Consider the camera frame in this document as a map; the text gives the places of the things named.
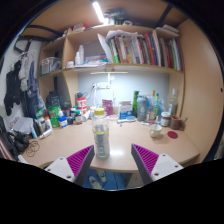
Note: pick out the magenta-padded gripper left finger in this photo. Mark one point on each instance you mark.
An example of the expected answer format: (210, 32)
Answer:
(63, 168)

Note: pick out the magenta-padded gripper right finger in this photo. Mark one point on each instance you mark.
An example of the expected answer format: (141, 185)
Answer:
(160, 165)

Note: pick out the clear bottle with yellow cap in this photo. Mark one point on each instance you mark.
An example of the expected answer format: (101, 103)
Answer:
(100, 140)

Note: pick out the flat round red coaster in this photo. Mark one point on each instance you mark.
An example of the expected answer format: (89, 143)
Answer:
(172, 135)

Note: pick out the white cup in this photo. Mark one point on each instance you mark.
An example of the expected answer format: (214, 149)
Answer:
(155, 132)

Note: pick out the metal spoon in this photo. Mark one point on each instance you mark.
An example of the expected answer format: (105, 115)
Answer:
(156, 120)

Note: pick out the brown mug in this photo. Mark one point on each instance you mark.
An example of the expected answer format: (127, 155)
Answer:
(175, 122)

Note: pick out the jar with white lid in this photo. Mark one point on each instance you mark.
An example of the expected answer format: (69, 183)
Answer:
(165, 120)

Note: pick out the white bottle with blue label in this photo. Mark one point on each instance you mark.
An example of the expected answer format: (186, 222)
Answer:
(63, 120)

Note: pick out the green container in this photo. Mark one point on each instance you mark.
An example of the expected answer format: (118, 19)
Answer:
(53, 115)

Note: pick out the clear bottle with tan cap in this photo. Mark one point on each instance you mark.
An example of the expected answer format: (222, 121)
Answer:
(150, 110)

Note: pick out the light blue hairbrush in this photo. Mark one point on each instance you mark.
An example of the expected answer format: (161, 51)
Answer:
(128, 119)

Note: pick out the green-capped slim bottle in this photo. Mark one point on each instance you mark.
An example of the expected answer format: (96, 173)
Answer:
(156, 108)

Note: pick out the tall clear glass bottle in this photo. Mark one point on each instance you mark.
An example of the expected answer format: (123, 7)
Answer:
(173, 105)

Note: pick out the blue and white box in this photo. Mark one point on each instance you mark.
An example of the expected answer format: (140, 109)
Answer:
(125, 110)

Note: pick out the red and white canister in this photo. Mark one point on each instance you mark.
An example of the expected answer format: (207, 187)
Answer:
(81, 105)

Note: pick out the dark green tall can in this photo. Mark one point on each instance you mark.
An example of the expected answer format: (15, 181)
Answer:
(135, 103)

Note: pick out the black bottle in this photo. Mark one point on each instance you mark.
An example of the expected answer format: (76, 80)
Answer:
(53, 100)

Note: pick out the pink pouch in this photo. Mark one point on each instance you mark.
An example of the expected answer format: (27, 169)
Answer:
(107, 107)

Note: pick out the dark hanging clothes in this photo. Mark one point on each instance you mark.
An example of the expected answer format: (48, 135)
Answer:
(15, 90)

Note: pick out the wooden shelf unit with books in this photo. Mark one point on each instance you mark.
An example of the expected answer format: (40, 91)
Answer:
(140, 50)

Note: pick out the ceiling light tube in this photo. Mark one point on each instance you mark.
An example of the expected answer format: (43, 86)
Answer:
(98, 12)

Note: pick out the white wall socket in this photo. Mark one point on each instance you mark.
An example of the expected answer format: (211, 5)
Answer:
(102, 86)

